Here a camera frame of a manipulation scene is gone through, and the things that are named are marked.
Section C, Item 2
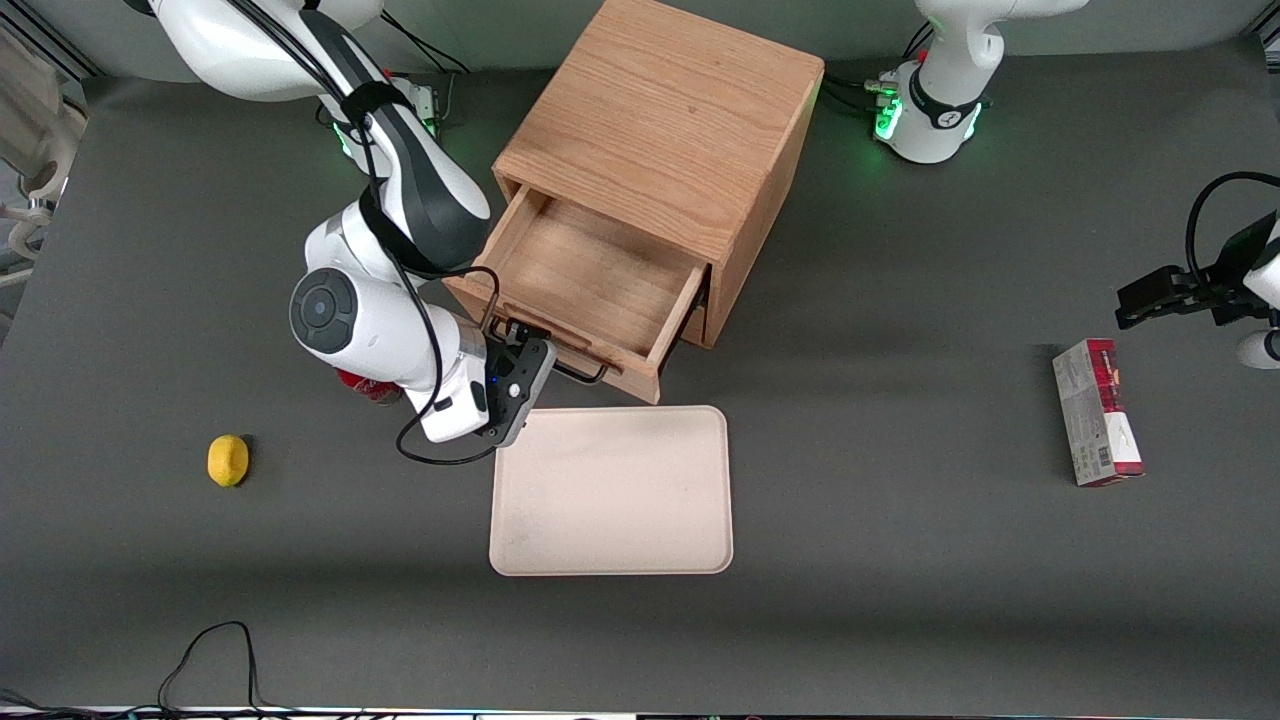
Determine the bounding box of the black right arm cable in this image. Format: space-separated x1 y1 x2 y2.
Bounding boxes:
225 0 502 468

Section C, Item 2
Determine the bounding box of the yellow lemon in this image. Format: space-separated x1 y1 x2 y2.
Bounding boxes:
207 435 250 488

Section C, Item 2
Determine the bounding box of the grey metal rail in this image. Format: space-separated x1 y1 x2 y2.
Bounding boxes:
18 0 107 79
1245 0 1280 53

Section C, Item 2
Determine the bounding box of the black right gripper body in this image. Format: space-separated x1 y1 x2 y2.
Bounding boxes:
481 338 517 442

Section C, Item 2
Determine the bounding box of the red cola bottle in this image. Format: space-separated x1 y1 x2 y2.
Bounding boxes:
335 368 404 407

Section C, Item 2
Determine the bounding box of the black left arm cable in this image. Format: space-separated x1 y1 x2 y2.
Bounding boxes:
1185 172 1280 293

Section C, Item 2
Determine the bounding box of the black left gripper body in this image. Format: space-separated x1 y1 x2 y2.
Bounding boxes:
1185 213 1276 327

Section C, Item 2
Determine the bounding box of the oak wooden drawer cabinet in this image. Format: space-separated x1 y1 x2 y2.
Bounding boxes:
493 0 826 350

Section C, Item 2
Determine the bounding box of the black base cable bundle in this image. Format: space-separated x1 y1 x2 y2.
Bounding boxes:
820 20 936 119
378 14 473 126

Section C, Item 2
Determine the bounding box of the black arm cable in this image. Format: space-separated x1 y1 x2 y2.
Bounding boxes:
225 0 502 468
1185 172 1280 293

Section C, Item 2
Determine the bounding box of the thin black table cable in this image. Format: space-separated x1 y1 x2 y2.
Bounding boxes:
0 621 361 718

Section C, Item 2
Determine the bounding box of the white equipment beside table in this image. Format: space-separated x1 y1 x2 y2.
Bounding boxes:
0 22 91 293

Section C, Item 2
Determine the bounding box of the grey and red carton box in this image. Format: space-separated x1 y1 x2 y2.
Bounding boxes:
1052 338 1146 488

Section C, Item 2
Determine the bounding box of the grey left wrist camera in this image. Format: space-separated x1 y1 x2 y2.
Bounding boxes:
1236 328 1280 372

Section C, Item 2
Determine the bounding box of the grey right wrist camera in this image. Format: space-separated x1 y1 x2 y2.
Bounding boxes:
497 338 559 449

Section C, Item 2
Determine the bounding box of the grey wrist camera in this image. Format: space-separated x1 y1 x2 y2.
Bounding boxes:
1236 328 1280 372
497 338 559 449

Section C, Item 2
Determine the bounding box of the beige rectangular tray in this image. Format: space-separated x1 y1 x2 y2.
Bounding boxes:
489 405 734 577

